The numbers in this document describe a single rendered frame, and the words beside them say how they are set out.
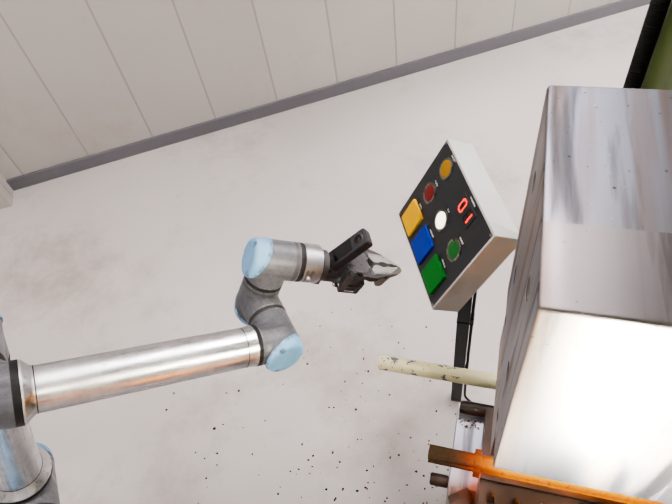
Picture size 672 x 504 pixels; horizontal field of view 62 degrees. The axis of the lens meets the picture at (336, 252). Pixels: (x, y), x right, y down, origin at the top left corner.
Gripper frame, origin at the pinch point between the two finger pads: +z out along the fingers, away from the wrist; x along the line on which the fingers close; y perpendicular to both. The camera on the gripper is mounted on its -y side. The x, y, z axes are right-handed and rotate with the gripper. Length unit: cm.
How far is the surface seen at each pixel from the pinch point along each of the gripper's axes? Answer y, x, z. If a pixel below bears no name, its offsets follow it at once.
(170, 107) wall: 116, -213, -34
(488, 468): 2.4, 48.1, 7.9
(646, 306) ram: -64, 60, -28
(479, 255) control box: -15.0, 7.1, 11.4
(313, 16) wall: 42, -224, 32
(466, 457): 3.8, 45.2, 4.6
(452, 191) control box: -15.9, -12.8, 11.1
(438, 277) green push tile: -1.1, 2.6, 10.3
